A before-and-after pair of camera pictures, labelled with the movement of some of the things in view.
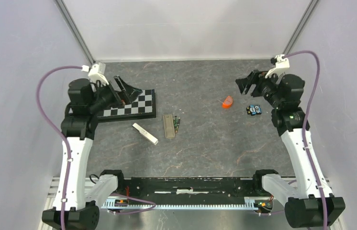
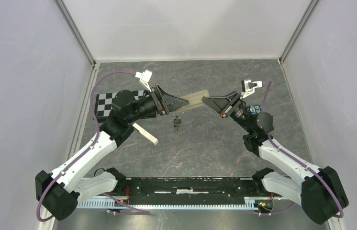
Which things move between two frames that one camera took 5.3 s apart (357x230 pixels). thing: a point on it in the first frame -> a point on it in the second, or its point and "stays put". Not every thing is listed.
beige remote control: (169, 126) -> (195, 99)
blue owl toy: (252, 109) stays put
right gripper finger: (255, 76) -> (229, 97)
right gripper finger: (241, 83) -> (222, 106)
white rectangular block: (145, 134) stays put
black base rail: (189, 188) stays put
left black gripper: (128, 94) -> (167, 103)
